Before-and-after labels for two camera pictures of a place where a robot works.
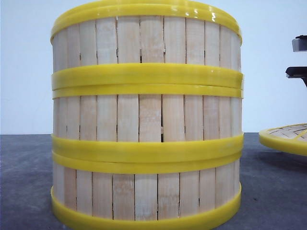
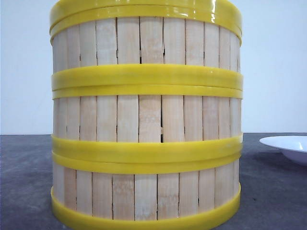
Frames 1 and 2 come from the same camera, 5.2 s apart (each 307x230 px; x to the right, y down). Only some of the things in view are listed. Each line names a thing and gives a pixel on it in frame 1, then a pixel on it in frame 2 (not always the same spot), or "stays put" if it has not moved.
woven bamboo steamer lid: x=291 y=138 -> x=229 y=8
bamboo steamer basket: x=147 y=124 stays put
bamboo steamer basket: x=147 y=45 stays put
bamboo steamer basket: x=184 y=192 stays put
